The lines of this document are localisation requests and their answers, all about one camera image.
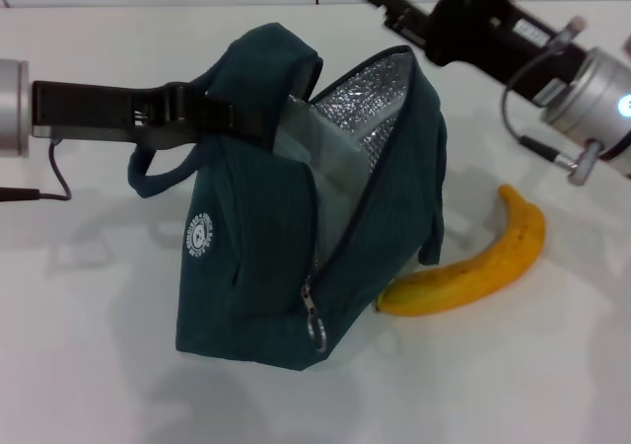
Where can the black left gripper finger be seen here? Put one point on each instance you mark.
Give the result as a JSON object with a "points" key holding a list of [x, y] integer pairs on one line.
{"points": [[217, 116]]}

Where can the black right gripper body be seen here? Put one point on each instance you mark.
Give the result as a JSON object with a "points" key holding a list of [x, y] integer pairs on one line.
{"points": [[483, 24]]}

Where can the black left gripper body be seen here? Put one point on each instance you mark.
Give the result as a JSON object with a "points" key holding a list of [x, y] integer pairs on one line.
{"points": [[89, 108]]}

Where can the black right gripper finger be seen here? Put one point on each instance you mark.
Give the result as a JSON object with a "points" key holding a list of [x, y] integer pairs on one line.
{"points": [[394, 5]]}

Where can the dark teal insulated lunch bag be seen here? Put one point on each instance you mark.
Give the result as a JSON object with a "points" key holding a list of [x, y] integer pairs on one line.
{"points": [[236, 246]]}

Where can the yellow banana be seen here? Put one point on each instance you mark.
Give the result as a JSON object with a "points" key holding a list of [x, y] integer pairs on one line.
{"points": [[517, 246]]}

